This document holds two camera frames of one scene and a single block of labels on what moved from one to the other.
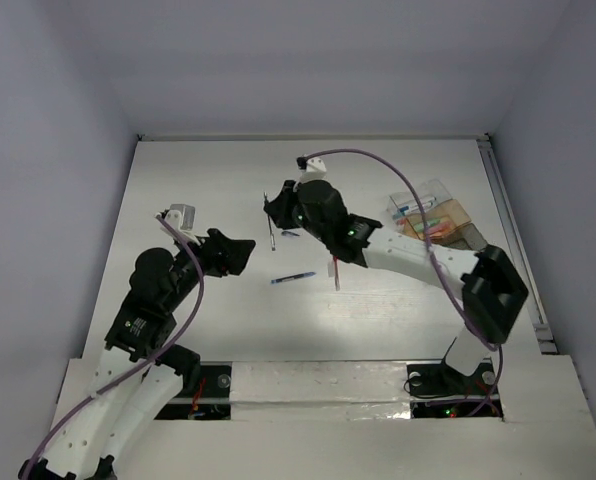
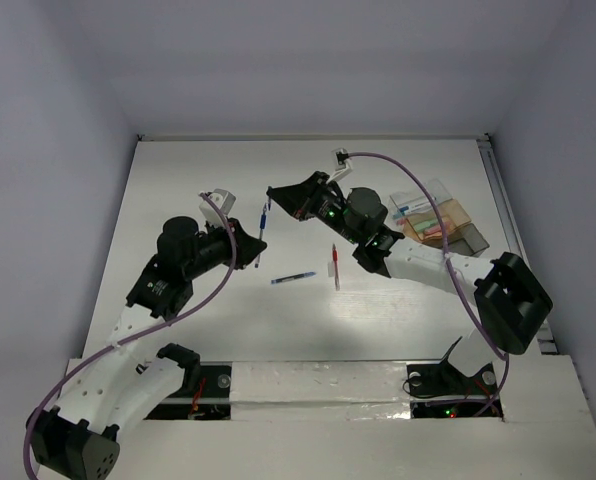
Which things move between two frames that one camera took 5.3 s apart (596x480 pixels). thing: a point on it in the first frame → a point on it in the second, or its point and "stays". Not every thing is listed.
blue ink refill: x=305 y=274 stays
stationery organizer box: x=447 y=218 stays
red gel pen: x=336 y=261 stays
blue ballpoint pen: x=273 y=245 → x=263 y=225
